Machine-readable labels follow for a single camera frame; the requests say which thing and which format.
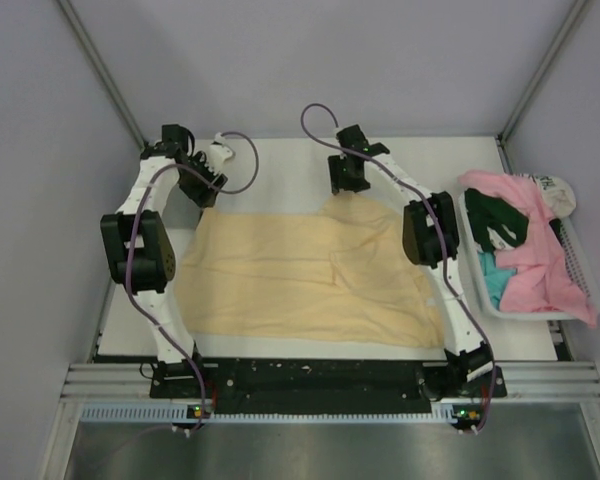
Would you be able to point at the white laundry basket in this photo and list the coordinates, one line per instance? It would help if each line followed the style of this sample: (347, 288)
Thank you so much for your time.
(576, 263)

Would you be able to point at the yellow t shirt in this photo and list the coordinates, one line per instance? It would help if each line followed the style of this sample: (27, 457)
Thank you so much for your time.
(337, 275)

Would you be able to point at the white printed t shirt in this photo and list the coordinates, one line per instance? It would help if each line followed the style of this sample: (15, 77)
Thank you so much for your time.
(556, 193)

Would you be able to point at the right aluminium corner post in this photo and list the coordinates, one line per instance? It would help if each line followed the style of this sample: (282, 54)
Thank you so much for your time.
(574, 17)

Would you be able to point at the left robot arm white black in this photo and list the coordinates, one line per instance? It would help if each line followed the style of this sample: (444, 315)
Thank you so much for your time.
(139, 252)

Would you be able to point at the aluminium corner post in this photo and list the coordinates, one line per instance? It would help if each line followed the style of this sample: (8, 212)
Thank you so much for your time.
(574, 17)
(100, 70)

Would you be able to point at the aluminium front rail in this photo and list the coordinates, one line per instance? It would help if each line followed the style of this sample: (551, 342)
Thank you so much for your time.
(526, 382)

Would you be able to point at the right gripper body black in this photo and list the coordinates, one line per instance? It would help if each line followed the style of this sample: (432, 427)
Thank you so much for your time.
(340, 178)

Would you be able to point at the left aluminium corner post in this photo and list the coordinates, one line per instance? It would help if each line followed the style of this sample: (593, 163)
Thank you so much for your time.
(100, 70)

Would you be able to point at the dark green t shirt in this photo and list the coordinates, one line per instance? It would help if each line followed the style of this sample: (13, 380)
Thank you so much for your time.
(495, 225)

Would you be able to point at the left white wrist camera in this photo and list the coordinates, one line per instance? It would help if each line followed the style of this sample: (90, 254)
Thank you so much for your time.
(218, 154)

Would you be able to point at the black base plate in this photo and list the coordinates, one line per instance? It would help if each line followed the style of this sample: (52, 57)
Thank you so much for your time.
(317, 386)

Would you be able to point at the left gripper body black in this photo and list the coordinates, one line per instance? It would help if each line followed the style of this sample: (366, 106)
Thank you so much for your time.
(195, 187)

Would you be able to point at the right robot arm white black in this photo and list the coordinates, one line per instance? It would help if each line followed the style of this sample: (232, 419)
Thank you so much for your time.
(430, 241)

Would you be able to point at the white slotted cable duct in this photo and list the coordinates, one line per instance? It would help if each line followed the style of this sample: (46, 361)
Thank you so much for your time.
(172, 413)

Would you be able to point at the teal t shirt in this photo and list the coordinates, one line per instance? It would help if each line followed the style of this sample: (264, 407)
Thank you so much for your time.
(496, 279)

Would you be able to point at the pink t shirt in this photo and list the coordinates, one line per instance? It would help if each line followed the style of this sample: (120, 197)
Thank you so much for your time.
(541, 282)

